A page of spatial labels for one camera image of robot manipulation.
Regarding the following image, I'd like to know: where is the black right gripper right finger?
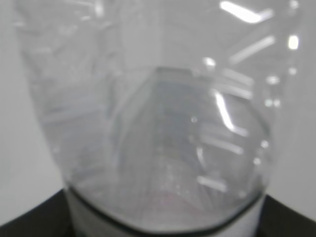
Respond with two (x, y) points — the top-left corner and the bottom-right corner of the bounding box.
(255, 195), (316, 237)

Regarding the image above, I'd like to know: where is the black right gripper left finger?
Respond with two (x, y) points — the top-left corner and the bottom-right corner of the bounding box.
(0, 191), (75, 237)

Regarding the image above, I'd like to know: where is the clear water bottle red label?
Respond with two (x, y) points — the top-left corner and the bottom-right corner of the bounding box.
(12, 0), (303, 237)

